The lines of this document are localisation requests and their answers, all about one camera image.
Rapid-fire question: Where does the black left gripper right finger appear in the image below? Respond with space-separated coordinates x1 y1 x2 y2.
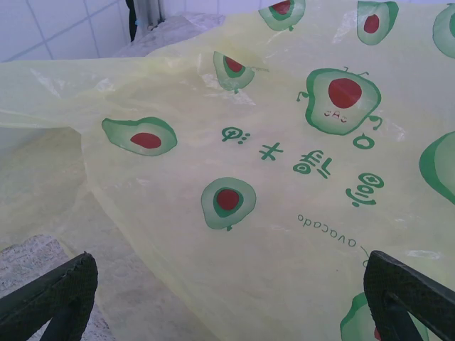
362 249 455 341

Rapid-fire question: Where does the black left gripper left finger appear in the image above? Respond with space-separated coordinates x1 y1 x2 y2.
0 251 99 341

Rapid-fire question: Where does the yellow avocado print plastic bag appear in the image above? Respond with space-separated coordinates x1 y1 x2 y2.
0 0 455 341

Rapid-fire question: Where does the aluminium frame post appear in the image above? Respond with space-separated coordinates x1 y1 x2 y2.
126 0 167 42

